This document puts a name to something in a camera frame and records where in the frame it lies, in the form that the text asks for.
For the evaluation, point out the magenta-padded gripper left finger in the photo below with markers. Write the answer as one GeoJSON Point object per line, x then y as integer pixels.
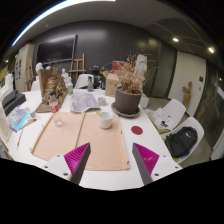
{"type": "Point", "coordinates": [76, 156]}

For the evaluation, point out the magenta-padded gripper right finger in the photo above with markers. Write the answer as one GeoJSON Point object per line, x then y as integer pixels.
{"type": "Point", "coordinates": [146, 158]}

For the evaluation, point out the clear red-labelled drink bottle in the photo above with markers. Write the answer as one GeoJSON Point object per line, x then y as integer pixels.
{"type": "Point", "coordinates": [54, 107]}

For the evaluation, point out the beige wooden drawing board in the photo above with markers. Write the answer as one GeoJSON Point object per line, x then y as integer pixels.
{"type": "Point", "coordinates": [56, 136]}
{"type": "Point", "coordinates": [103, 146]}

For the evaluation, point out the flat round red coaster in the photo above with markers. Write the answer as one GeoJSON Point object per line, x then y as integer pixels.
{"type": "Point", "coordinates": [136, 130]}

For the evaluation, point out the black backpack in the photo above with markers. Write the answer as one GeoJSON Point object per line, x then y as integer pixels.
{"type": "Point", "coordinates": [181, 141]}

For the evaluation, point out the white papers pile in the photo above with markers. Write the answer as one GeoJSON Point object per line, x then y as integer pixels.
{"type": "Point", "coordinates": [161, 116]}

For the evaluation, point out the grey plant saucer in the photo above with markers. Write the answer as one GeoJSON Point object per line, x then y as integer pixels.
{"type": "Point", "coordinates": [133, 115]}

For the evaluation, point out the white ceramic mug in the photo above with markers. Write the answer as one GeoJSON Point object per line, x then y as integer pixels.
{"type": "Point", "coordinates": [105, 120]}

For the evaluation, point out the yellow tag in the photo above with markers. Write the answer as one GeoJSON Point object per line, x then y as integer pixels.
{"type": "Point", "coordinates": [98, 113]}

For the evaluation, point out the folded grey newspaper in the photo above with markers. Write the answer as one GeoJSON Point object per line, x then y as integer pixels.
{"type": "Point", "coordinates": [83, 101]}

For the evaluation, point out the white plastic chair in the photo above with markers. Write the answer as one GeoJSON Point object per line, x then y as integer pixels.
{"type": "Point", "coordinates": [194, 121]}
{"type": "Point", "coordinates": [82, 81]}
{"type": "Point", "coordinates": [176, 108]}

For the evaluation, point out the grey pot with dried plant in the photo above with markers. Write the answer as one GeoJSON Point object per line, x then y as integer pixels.
{"type": "Point", "coordinates": [128, 101]}

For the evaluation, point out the small white-lidded jar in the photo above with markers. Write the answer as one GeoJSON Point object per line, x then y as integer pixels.
{"type": "Point", "coordinates": [32, 114]}

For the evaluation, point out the small glass jar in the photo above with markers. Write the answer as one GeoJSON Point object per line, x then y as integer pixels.
{"type": "Point", "coordinates": [101, 101]}

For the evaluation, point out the colourful picture book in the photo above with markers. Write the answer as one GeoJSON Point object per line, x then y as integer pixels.
{"type": "Point", "coordinates": [18, 118]}

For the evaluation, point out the golden brown sculpture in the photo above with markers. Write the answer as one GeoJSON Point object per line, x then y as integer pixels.
{"type": "Point", "coordinates": [55, 88]}

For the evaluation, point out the clear spray bottle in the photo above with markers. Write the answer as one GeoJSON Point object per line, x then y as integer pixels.
{"type": "Point", "coordinates": [90, 85]}

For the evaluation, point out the wooden figure sculpture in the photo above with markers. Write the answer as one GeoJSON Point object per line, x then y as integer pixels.
{"type": "Point", "coordinates": [187, 95]}

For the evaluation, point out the brown cardboard box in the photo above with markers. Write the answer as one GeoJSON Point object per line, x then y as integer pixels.
{"type": "Point", "coordinates": [111, 86]}

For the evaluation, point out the white plaster figure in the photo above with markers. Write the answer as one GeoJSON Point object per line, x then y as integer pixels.
{"type": "Point", "coordinates": [65, 77]}

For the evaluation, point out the black box stack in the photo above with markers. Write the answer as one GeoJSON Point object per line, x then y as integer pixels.
{"type": "Point", "coordinates": [13, 101]}

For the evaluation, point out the wooden easel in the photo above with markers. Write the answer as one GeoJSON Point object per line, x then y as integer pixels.
{"type": "Point", "coordinates": [77, 66]}

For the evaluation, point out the tall white plaster statue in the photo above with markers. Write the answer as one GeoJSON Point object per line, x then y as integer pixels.
{"type": "Point", "coordinates": [141, 65]}

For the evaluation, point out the white plaster bust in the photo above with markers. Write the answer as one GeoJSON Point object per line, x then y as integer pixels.
{"type": "Point", "coordinates": [39, 66]}

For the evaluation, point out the red box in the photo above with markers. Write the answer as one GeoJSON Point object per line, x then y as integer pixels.
{"type": "Point", "coordinates": [117, 65]}

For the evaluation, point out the white cabinet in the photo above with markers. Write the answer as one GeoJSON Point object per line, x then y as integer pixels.
{"type": "Point", "coordinates": [23, 66]}

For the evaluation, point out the round ceiling light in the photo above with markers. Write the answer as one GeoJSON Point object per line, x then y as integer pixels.
{"type": "Point", "coordinates": [211, 50]}
{"type": "Point", "coordinates": [175, 39]}

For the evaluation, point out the long ceiling light panel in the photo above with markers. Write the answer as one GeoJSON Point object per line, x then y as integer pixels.
{"type": "Point", "coordinates": [50, 11]}

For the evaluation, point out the black wall screen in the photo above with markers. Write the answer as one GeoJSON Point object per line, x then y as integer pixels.
{"type": "Point", "coordinates": [55, 49]}

